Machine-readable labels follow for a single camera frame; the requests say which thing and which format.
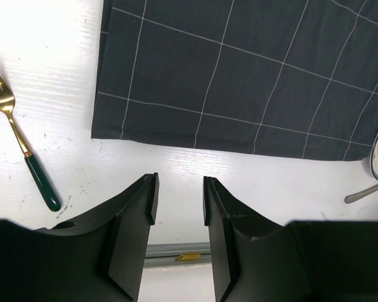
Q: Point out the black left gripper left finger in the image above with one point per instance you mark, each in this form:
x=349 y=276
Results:
x=99 y=254

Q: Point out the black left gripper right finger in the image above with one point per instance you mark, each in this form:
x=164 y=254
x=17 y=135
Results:
x=253 y=258

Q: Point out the silver knife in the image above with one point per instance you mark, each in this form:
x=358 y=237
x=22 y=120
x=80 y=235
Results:
x=359 y=195

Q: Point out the gold fork green handle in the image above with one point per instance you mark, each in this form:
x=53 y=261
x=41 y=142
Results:
x=43 y=183

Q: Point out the dark grey checked cloth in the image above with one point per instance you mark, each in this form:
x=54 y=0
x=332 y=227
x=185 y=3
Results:
x=295 y=79

